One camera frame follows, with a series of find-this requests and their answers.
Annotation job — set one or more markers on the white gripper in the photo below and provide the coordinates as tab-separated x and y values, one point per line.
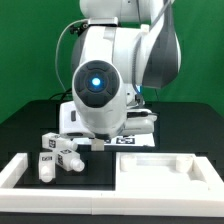
139	121

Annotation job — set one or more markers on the white square tabletop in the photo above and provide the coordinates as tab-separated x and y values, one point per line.
166	175

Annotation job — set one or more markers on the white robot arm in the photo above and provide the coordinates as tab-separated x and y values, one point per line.
125	44

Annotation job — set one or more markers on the white tag base sheet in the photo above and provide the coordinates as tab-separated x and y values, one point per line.
133	140

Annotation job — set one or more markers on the white U-shaped fence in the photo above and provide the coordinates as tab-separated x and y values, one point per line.
93	202

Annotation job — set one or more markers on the grey mounted camera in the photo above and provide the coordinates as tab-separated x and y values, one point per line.
111	22

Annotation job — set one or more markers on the black camera stand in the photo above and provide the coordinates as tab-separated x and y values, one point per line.
78	30

